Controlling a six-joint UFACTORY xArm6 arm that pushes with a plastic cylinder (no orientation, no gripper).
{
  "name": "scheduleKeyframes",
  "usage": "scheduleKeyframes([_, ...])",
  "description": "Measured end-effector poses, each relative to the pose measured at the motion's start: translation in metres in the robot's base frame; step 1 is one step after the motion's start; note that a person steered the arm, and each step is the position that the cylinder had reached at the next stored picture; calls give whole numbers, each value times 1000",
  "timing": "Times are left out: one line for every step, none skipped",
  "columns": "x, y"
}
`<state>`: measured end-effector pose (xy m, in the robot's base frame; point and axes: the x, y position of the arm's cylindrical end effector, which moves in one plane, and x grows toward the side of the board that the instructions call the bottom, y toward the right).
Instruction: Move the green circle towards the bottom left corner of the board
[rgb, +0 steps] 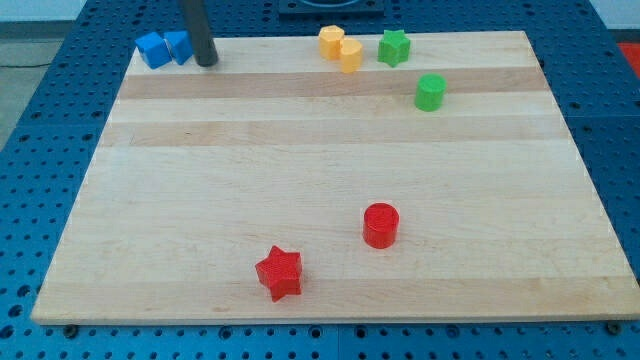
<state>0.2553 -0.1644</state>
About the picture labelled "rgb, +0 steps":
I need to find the wooden board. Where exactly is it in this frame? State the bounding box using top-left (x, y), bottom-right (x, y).
top-left (31, 31), bottom-right (639, 325)

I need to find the red cylinder block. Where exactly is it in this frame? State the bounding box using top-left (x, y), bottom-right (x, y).
top-left (362, 203), bottom-right (400, 249)

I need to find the red star block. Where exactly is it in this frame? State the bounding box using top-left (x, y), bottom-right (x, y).
top-left (255, 245), bottom-right (303, 302)

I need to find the yellow heart block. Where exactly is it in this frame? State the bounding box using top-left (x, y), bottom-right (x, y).
top-left (339, 37), bottom-right (363, 74)

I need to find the yellow hexagon block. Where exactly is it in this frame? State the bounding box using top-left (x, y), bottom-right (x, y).
top-left (318, 25), bottom-right (345, 60)

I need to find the green cylinder block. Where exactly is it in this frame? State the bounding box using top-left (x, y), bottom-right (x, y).
top-left (414, 73), bottom-right (447, 112)

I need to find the green star block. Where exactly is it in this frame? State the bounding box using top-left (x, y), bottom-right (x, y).
top-left (377, 30), bottom-right (411, 67)

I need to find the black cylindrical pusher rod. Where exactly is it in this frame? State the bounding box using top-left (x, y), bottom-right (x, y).
top-left (178, 0), bottom-right (219, 67)

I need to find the blue triangle block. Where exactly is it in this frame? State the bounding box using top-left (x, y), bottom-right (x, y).
top-left (164, 30), bottom-right (193, 65)

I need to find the blue cube block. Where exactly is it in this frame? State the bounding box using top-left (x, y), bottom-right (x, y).
top-left (135, 32), bottom-right (172, 69)

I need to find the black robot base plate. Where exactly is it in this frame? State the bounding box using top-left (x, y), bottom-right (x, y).
top-left (277, 0), bottom-right (386, 16)

